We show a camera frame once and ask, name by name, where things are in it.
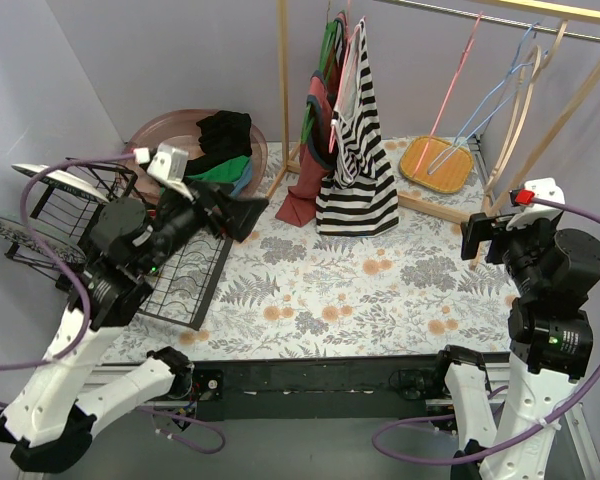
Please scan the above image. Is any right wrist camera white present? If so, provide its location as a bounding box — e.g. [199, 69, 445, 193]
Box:
[506, 177, 565, 231]

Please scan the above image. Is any metal hanging rod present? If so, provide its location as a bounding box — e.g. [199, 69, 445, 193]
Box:
[379, 0, 600, 44]

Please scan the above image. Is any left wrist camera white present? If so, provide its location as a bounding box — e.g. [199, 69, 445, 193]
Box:
[132, 143, 194, 201]

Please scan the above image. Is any wooden hanger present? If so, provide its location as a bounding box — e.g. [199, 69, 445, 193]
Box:
[483, 19, 568, 206]

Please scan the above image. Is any pink wire hanger rear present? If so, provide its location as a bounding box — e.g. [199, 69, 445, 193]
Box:
[414, 12, 484, 175]

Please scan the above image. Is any green plastic hanger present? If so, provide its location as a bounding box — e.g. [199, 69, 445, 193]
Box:
[300, 11, 348, 144]

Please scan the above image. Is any blue patterned plate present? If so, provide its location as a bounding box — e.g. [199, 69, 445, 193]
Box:
[0, 211, 86, 264]

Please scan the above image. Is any blue wire hanger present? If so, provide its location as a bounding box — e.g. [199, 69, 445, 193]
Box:
[426, 30, 537, 175]

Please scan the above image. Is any orange woven bamboo tray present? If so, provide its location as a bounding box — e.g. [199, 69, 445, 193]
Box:
[399, 136, 474, 194]

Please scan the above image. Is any green garment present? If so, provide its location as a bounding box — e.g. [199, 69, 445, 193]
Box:
[184, 155, 251, 183]

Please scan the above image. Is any black white striped tank top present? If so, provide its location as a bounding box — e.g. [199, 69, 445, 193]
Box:
[316, 22, 399, 237]

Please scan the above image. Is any pink wire hanger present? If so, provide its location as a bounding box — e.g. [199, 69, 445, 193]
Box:
[328, 16, 366, 153]
[414, 12, 484, 175]

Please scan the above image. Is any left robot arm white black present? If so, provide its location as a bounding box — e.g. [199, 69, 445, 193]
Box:
[0, 182, 269, 474]

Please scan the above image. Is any wooden clothes rack frame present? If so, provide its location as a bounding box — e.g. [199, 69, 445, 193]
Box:
[264, 0, 600, 271]

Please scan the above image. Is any black wire dish rack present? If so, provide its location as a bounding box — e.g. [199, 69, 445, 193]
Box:
[5, 163, 232, 332]

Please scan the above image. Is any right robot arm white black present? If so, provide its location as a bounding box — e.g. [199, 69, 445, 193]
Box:
[432, 213, 600, 479]

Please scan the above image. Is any white plate dark rim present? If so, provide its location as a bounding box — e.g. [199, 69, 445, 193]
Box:
[11, 163, 108, 203]

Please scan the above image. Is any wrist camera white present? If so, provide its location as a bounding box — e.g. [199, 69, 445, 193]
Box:
[132, 143, 194, 201]
[506, 177, 565, 231]

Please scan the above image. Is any black garment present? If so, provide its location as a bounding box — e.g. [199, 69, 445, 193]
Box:
[185, 110, 252, 176]

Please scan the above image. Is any aluminium frame rail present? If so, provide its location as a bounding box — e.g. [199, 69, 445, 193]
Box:
[17, 362, 600, 480]

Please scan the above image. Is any pink wire hanger front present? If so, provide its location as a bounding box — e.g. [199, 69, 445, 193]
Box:
[328, 16, 366, 153]

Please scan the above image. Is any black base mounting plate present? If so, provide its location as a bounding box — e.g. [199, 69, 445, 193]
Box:
[193, 355, 451, 421]

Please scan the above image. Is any blue garment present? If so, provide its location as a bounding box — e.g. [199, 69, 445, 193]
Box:
[230, 161, 253, 197]

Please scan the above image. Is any floral tablecloth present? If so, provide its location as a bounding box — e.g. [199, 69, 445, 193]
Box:
[103, 142, 516, 364]

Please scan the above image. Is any pink translucent plastic basin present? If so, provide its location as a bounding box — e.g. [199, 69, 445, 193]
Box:
[122, 109, 268, 205]

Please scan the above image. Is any red tank top green trim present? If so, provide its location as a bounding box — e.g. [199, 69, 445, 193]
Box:
[274, 12, 354, 227]

